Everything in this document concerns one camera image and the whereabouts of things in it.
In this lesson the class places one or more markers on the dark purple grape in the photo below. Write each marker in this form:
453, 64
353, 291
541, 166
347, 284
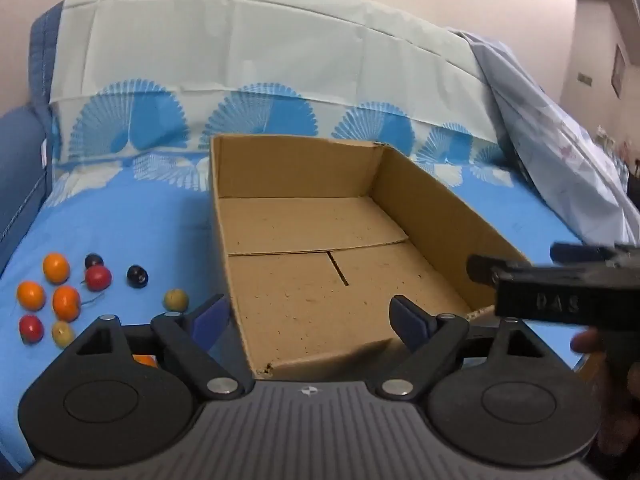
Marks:
136, 276
93, 259

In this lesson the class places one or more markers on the small framed wall picture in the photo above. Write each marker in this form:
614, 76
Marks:
618, 70

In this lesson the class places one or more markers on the person's right hand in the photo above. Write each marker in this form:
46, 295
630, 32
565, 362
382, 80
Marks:
620, 410

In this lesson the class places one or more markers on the brown cardboard box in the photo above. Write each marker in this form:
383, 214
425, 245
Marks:
300, 285

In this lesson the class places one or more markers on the wall switch plate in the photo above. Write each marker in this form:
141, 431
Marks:
584, 78

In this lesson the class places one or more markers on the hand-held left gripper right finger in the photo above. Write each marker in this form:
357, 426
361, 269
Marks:
407, 317

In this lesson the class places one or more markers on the blue fan-print sheet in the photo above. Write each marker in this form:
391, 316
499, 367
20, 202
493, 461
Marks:
150, 210

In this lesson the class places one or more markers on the yellow-green round fruit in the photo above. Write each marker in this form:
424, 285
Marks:
62, 334
176, 300

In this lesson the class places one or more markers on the distant tabletop clutter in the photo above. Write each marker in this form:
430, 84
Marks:
617, 147

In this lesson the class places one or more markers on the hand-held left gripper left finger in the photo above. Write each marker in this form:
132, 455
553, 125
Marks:
207, 317

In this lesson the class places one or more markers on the red cherry tomato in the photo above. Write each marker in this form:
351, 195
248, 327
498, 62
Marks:
97, 278
31, 329

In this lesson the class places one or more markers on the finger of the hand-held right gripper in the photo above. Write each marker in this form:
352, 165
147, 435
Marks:
585, 251
482, 267

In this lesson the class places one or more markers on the orange kumquat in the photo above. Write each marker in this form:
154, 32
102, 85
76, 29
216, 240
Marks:
55, 267
31, 295
145, 360
66, 302

